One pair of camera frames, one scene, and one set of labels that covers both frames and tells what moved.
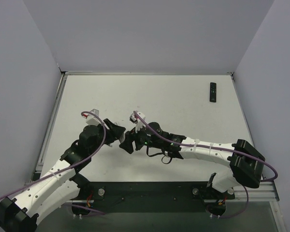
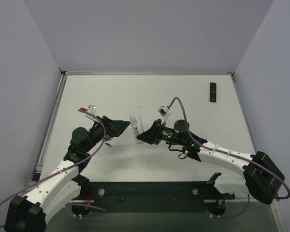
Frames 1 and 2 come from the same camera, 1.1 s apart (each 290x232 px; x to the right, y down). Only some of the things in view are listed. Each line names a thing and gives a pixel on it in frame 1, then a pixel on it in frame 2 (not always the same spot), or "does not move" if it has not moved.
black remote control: (212, 92) does not move
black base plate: (203, 191) does not move
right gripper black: (134, 139) to (156, 133)
